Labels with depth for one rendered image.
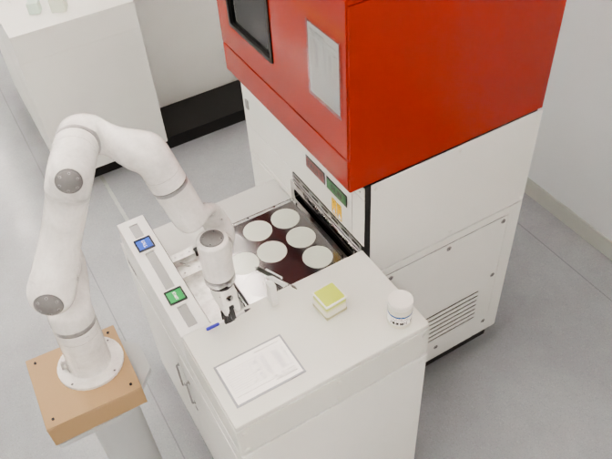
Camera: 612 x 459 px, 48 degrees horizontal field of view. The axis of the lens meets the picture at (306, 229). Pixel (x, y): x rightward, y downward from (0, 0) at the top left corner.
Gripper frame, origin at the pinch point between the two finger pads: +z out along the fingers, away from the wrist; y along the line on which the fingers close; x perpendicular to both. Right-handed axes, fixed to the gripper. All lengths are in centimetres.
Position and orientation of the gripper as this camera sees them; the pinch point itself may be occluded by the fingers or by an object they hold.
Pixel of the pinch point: (228, 315)
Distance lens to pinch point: 200.3
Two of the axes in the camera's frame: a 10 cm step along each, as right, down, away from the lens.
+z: 0.5, 7.1, 7.1
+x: -8.6, 3.9, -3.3
